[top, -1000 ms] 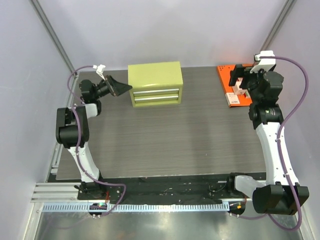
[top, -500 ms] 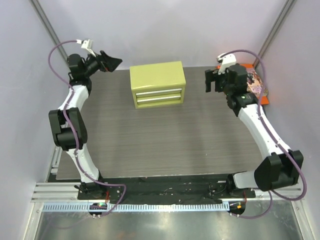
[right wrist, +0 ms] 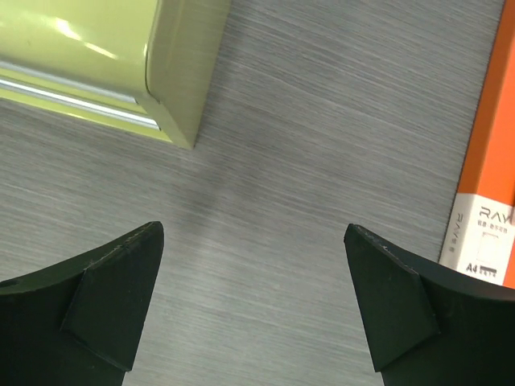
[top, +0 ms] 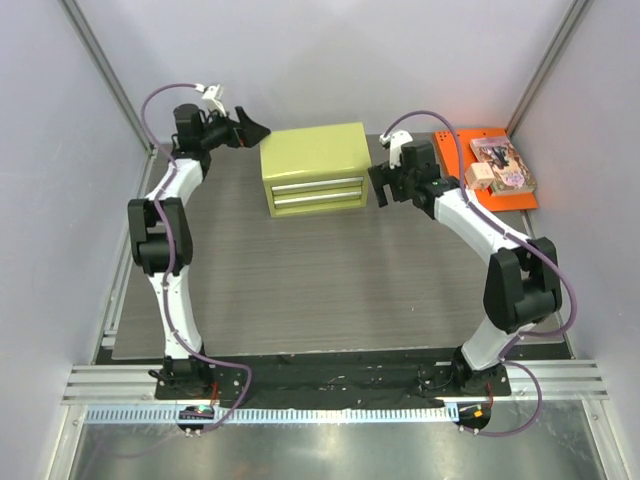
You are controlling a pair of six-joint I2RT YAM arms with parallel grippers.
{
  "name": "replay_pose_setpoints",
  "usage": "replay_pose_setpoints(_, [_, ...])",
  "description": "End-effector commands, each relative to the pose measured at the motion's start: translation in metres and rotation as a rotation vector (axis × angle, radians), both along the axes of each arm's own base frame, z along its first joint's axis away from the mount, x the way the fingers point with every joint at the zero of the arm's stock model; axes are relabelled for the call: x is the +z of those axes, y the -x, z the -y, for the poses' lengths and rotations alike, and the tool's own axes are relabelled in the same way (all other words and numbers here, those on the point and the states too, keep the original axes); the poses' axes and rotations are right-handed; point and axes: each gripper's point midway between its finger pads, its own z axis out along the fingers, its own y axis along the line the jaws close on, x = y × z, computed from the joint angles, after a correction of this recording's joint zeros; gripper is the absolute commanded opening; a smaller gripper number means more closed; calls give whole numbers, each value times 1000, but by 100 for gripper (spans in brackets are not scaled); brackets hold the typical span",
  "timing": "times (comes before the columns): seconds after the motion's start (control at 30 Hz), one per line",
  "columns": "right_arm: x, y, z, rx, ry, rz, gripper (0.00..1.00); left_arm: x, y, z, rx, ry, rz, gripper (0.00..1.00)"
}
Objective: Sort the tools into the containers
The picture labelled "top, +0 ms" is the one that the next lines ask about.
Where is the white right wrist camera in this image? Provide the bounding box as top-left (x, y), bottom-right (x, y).
top-left (379, 130), bottom-right (413, 169)

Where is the green metal drawer toolbox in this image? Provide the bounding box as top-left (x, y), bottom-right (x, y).
top-left (260, 122), bottom-right (371, 218)

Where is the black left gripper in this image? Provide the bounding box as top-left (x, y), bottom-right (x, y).
top-left (200, 107), bottom-right (270, 152)

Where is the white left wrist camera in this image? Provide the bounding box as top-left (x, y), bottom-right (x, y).
top-left (195, 84), bottom-right (227, 117)

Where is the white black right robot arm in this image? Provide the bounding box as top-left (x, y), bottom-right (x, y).
top-left (368, 132), bottom-right (562, 395)

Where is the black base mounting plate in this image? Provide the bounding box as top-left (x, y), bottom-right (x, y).
top-left (148, 349), bottom-right (511, 410)

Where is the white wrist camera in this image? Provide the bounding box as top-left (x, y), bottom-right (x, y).
top-left (379, 130), bottom-right (413, 169)
top-left (195, 84), bottom-right (227, 117)

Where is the aluminium corner post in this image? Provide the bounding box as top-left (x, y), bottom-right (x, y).
top-left (58, 0), bottom-right (156, 156)
top-left (506, 0), bottom-right (593, 136)

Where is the small beige cube box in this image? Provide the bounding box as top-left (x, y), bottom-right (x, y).
top-left (464, 162), bottom-right (495, 190)

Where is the white slotted cable duct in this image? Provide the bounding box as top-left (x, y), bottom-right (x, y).
top-left (85, 403), bottom-right (459, 426)

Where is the orange flat tray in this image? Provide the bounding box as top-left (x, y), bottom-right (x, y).
top-left (433, 128), bottom-right (538, 212)

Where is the left aluminium corner post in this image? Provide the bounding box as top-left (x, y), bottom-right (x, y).
top-left (58, 0), bottom-right (156, 156)

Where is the right aluminium corner post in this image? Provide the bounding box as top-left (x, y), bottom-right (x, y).
top-left (506, 0), bottom-right (593, 136)

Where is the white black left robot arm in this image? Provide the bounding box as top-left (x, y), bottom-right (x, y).
top-left (127, 104), bottom-right (271, 399)

